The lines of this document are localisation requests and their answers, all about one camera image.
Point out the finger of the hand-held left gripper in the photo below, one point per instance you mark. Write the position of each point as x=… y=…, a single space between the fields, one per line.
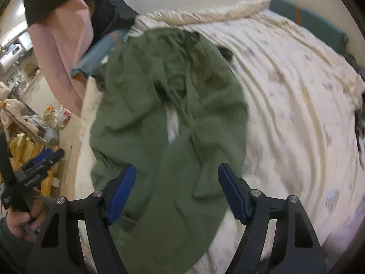
x=57 y=155
x=42 y=154

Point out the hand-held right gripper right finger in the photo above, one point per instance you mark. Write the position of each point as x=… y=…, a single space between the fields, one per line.
x=233 y=194

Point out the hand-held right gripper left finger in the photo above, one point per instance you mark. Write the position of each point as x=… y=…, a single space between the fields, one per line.
x=122 y=194

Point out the green pants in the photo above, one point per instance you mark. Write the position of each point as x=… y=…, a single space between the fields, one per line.
x=171 y=120

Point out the camouflage pants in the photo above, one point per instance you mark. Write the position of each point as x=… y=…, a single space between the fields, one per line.
x=99 y=81

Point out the person's left hand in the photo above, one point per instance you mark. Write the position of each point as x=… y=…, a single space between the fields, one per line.
x=20 y=221

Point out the dark grey rounded object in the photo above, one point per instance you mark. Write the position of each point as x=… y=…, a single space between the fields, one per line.
x=51 y=137

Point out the yellow wooden chair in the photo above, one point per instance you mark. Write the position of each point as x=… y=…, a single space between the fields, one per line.
x=20 y=148

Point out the printed plastic bag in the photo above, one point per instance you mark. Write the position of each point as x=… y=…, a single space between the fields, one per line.
x=62 y=115

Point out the cream hanging garment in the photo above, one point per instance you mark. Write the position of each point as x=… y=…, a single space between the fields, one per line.
x=11 y=105

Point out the cardboard box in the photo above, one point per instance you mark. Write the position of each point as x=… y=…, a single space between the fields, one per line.
x=30 y=68

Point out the pink curtain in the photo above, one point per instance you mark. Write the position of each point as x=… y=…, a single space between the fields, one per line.
x=57 y=57

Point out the cream printed quilt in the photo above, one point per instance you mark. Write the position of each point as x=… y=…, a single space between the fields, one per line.
x=285 y=105

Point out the white water heater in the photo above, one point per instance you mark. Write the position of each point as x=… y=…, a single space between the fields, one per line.
x=11 y=53

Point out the dark clothes pile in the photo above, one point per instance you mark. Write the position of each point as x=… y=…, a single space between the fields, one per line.
x=360 y=125

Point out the white pillow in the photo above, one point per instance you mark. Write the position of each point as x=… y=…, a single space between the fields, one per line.
x=253 y=5

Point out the teal padded bed rail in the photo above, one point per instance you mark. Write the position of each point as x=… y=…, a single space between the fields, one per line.
x=310 y=20
x=91 y=57

